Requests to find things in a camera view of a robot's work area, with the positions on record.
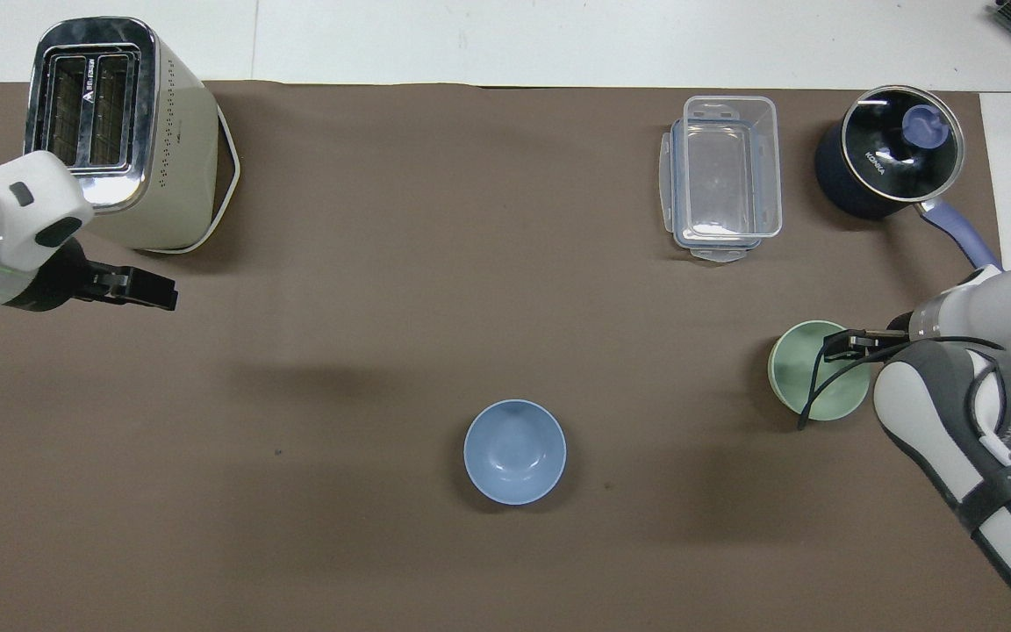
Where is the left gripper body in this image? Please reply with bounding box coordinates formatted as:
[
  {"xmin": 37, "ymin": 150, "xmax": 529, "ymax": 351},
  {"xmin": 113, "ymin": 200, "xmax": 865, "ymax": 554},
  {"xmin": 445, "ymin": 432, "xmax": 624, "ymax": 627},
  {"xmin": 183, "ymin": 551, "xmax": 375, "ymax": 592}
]
[{"xmin": 4, "ymin": 237, "xmax": 122, "ymax": 314}]

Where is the clear plastic container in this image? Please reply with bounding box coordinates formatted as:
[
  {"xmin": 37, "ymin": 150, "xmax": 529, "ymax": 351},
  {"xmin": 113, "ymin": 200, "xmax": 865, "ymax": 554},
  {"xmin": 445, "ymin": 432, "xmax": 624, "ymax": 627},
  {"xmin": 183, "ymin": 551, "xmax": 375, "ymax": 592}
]
[{"xmin": 683, "ymin": 95, "xmax": 784, "ymax": 241}]

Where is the glass lid with purple knob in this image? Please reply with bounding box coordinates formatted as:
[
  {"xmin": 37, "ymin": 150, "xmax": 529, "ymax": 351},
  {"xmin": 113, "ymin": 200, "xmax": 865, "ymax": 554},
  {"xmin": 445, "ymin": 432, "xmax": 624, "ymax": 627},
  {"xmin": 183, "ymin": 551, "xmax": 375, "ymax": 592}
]
[{"xmin": 840, "ymin": 85, "xmax": 968, "ymax": 205}]

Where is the black cable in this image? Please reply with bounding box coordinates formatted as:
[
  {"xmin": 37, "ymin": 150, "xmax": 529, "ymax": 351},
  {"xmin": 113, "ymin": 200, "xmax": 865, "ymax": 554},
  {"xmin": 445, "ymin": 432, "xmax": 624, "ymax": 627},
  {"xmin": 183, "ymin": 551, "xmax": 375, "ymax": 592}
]
[{"xmin": 797, "ymin": 336, "xmax": 1008, "ymax": 432}]

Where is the green bowl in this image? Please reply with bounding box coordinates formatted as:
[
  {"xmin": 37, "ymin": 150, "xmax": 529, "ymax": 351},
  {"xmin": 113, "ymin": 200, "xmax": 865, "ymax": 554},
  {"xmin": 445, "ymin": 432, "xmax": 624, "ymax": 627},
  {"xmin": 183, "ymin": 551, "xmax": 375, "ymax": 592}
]
[{"xmin": 767, "ymin": 320, "xmax": 873, "ymax": 422}]

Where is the dark blue saucepan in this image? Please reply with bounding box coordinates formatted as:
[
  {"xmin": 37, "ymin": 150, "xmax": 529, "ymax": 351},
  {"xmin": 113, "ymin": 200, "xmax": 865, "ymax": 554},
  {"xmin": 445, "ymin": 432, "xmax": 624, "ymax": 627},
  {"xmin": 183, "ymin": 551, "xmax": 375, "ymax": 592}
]
[{"xmin": 814, "ymin": 85, "xmax": 1003, "ymax": 272}]

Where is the clear lid with blue seal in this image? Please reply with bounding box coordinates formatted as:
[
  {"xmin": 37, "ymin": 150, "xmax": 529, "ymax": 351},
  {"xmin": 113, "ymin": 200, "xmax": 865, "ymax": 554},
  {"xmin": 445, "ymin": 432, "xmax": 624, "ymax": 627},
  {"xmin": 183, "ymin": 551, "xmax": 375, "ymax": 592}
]
[{"xmin": 658, "ymin": 118, "xmax": 766, "ymax": 263}]

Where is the cream toaster with chrome top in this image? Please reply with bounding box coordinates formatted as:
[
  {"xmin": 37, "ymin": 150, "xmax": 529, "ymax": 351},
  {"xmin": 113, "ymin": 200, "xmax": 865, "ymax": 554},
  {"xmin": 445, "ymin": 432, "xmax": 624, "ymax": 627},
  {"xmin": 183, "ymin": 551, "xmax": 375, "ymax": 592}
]
[{"xmin": 23, "ymin": 16, "xmax": 242, "ymax": 256}]

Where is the blue bowl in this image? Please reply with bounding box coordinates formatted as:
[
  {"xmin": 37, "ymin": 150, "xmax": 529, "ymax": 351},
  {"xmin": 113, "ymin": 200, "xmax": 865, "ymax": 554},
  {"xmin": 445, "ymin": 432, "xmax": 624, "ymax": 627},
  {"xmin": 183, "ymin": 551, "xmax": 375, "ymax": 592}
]
[{"xmin": 463, "ymin": 399, "xmax": 568, "ymax": 506}]

